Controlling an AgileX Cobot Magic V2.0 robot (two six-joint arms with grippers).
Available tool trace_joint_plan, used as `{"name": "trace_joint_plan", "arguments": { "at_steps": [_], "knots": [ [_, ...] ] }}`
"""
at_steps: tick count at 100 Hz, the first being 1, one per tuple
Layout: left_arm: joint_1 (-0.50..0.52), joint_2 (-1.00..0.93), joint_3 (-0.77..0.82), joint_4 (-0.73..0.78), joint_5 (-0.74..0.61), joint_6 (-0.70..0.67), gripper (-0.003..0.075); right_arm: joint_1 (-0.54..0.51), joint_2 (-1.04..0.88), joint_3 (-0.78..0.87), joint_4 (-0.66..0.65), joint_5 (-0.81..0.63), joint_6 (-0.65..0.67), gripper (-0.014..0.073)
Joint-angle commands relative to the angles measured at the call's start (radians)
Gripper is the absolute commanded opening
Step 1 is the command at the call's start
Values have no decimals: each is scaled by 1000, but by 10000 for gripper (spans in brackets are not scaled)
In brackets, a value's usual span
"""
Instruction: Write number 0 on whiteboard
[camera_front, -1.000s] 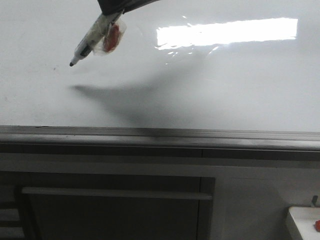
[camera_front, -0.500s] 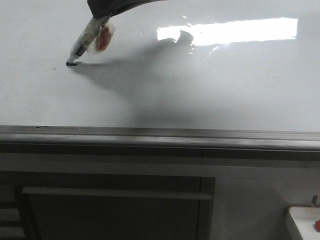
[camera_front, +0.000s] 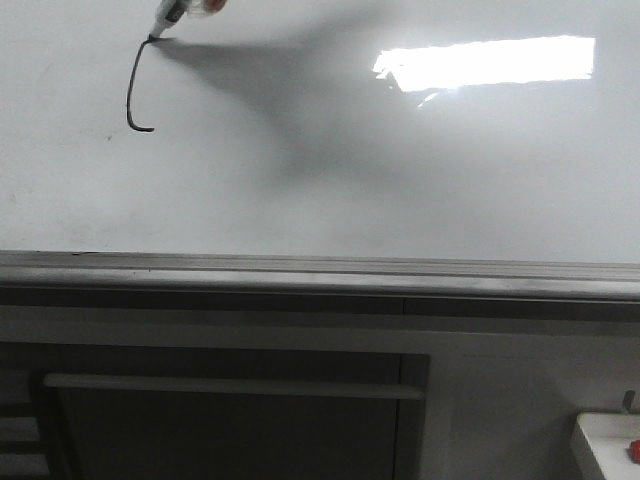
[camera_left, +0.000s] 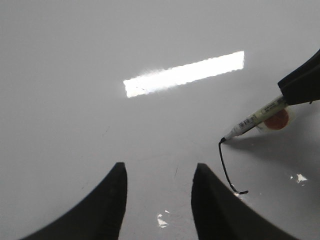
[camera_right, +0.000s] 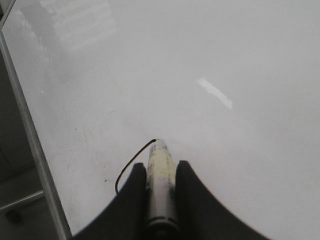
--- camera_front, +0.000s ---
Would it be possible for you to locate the white black whiteboard marker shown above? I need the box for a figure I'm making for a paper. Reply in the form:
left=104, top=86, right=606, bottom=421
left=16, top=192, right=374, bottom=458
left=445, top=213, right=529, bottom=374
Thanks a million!
left=148, top=0, right=193, bottom=40

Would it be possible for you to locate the dark cabinet with bar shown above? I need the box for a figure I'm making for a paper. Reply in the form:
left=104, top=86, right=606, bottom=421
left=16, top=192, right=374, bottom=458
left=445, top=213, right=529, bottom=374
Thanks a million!
left=30, top=346, right=429, bottom=479

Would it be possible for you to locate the white box with red button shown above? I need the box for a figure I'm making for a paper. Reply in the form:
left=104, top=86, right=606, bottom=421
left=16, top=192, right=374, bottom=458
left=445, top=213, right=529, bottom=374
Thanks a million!
left=570, top=412, right=639, bottom=480

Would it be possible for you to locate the grey whiteboard marker tray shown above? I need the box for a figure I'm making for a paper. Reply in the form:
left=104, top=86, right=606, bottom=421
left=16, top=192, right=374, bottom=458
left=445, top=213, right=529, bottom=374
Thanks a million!
left=1, top=251, right=639, bottom=321

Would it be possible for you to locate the red round magnet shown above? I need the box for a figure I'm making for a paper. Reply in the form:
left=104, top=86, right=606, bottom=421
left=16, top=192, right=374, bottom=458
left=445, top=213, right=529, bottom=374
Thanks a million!
left=202, top=0, right=227, bottom=14

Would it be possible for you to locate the white whiteboard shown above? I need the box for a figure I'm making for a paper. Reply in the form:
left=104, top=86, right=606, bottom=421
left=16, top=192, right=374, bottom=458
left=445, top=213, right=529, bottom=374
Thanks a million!
left=1, top=1, right=639, bottom=263

